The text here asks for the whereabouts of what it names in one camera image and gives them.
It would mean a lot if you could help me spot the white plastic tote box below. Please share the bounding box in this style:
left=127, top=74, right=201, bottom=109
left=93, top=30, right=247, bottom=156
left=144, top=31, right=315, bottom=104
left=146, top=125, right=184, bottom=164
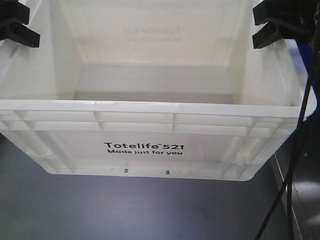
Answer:
left=0, top=0, right=307, bottom=181

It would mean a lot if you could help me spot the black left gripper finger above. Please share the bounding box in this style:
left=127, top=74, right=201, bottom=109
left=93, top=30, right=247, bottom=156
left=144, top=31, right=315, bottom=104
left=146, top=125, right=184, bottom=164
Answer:
left=0, top=0, right=30, bottom=25
left=0, top=22, right=41, bottom=48

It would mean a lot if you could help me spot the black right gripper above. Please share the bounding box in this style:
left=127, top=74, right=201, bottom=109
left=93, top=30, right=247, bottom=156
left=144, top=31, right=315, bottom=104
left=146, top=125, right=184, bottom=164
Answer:
left=252, top=0, right=316, bottom=49

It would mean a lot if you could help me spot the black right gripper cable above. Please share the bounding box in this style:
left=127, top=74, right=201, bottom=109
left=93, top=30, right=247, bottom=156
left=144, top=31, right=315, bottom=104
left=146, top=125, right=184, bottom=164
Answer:
left=254, top=24, right=320, bottom=240

